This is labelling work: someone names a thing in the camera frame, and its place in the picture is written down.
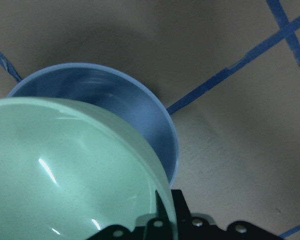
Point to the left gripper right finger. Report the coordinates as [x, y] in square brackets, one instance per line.
[199, 226]

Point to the green bowl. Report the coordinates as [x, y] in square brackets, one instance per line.
[69, 169]

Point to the blue bowl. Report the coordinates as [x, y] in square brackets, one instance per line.
[114, 91]

